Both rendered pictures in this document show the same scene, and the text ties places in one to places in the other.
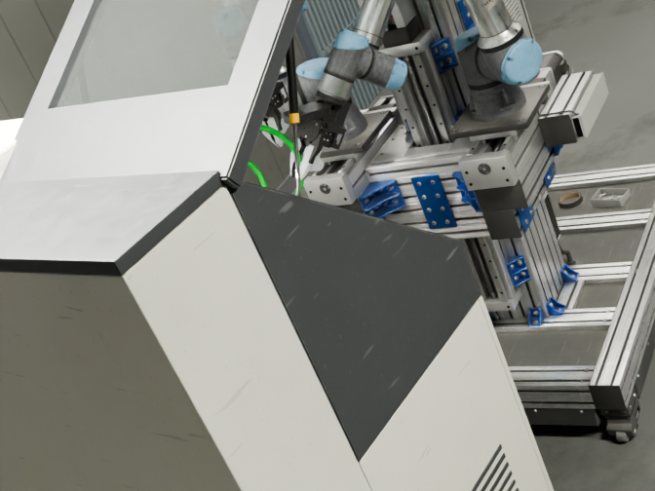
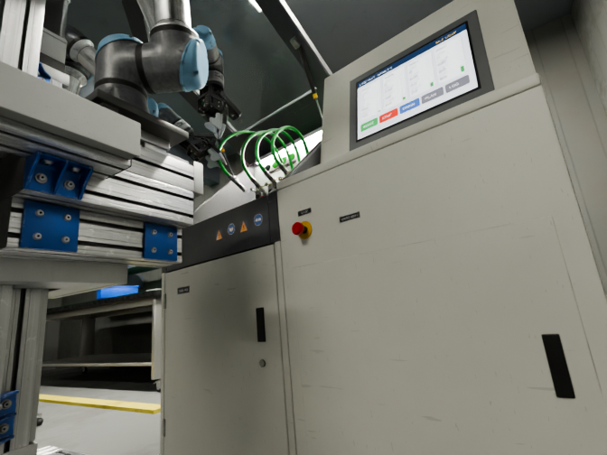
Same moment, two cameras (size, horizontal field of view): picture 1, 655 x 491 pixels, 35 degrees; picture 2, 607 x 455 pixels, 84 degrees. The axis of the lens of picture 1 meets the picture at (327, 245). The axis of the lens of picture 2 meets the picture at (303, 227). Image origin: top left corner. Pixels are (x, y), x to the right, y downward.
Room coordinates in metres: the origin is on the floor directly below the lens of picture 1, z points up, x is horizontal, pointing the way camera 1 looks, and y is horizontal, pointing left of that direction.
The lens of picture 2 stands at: (3.62, 0.15, 0.58)
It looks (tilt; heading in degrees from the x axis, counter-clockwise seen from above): 14 degrees up; 173
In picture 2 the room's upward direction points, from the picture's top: 5 degrees counter-clockwise
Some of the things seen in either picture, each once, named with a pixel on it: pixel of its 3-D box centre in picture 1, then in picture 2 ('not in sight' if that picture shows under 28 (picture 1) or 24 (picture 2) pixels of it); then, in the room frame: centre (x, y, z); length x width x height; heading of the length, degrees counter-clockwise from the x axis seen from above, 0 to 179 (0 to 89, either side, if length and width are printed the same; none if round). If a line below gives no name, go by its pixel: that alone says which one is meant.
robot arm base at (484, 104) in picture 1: (493, 92); not in sight; (2.55, -0.57, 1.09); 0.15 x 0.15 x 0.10
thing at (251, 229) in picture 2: not in sight; (214, 238); (2.36, -0.03, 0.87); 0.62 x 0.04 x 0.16; 44
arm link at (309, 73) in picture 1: (321, 83); (125, 69); (2.86, -0.17, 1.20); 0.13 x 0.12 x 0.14; 83
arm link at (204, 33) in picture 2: not in sight; (200, 45); (2.59, -0.03, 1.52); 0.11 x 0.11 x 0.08; 83
